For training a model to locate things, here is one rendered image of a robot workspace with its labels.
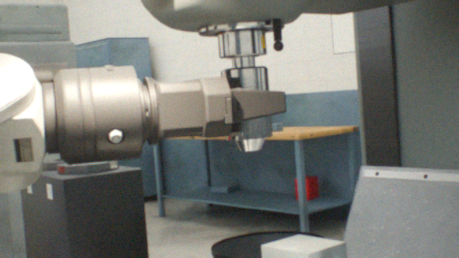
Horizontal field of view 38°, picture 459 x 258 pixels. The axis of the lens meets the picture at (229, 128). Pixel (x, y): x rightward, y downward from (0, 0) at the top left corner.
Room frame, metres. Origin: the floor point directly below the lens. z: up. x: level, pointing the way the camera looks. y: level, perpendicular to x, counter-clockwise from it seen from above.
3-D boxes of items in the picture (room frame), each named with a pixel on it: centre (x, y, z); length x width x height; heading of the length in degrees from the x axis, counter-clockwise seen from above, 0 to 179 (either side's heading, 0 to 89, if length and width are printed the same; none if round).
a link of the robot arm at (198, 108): (0.63, 0.07, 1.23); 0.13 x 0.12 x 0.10; 15
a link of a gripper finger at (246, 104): (0.62, -0.03, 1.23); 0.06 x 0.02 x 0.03; 105
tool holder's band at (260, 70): (0.65, -0.02, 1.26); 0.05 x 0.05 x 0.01
